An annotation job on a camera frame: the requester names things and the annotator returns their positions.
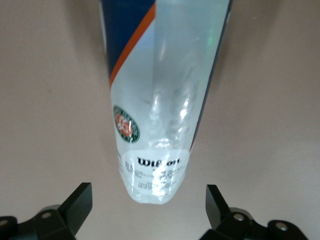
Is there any clear plastic tennis ball can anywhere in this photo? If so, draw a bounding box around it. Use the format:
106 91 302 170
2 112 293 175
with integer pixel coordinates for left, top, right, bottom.
97 0 234 205

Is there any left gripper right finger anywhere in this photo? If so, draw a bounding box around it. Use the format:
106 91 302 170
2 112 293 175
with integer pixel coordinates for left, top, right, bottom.
199 184 310 240

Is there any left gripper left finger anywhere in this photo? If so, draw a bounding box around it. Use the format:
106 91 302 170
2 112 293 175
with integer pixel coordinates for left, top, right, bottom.
0 182 94 240

